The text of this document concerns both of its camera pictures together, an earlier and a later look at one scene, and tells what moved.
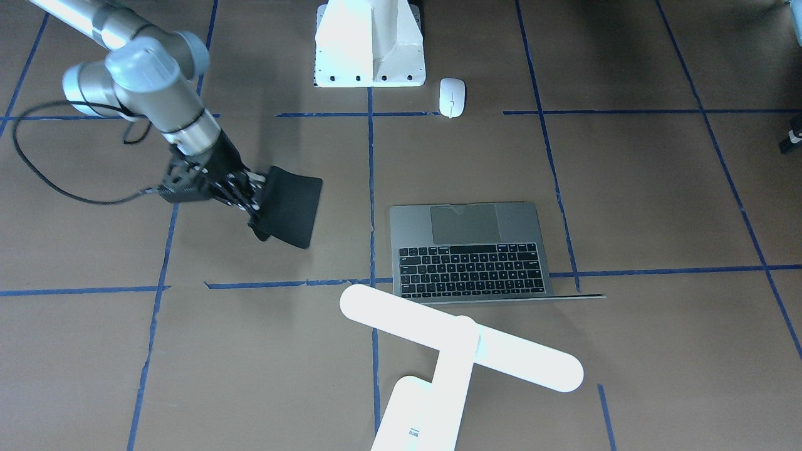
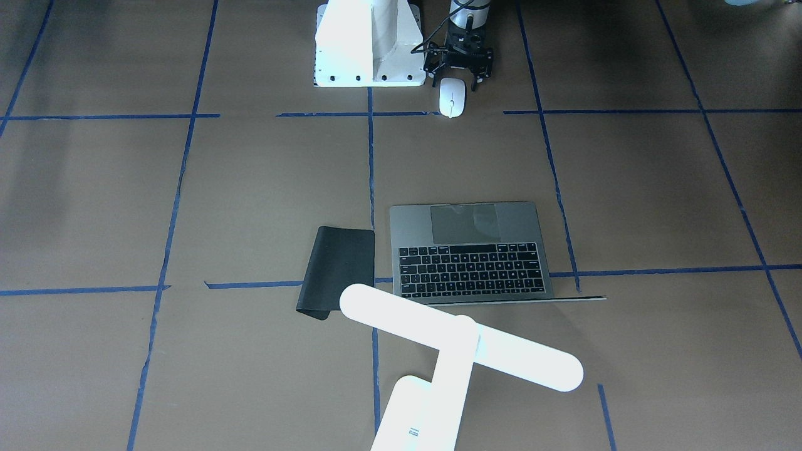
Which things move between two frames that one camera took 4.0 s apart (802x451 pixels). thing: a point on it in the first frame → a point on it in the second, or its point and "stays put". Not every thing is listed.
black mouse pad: (287, 208) → (340, 258)
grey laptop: (458, 252) stays put
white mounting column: (368, 43) stays put
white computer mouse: (452, 97) stays put
